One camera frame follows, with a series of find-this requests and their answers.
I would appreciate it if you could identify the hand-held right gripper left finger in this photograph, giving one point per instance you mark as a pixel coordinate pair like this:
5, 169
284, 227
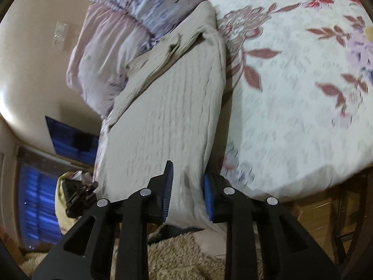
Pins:
169, 194

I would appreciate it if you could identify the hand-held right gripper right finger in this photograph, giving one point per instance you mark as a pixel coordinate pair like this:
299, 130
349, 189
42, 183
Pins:
208, 198

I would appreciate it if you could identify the beige knitted garment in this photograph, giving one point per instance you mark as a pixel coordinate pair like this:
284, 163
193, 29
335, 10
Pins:
163, 128

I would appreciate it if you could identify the beige fluffy rug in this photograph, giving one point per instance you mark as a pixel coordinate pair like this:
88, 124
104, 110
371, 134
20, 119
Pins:
180, 256

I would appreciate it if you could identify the black bag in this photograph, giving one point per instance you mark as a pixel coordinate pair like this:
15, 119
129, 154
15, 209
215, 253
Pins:
77, 194

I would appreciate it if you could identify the blue window curtain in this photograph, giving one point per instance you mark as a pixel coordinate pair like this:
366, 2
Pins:
36, 201

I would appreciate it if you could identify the floral bed sheet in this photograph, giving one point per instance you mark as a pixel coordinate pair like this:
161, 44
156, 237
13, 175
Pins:
297, 99

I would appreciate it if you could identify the dark wooden chair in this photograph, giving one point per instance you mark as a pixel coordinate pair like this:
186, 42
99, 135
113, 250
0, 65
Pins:
349, 218

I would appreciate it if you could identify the pink floral pillow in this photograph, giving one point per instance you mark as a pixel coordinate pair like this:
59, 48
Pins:
96, 61

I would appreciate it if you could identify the dark wall-mounted television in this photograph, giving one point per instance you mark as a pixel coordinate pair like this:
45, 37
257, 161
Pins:
72, 138

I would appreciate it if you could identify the white wall switch plate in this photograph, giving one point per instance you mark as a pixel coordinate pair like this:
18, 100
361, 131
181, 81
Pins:
59, 34

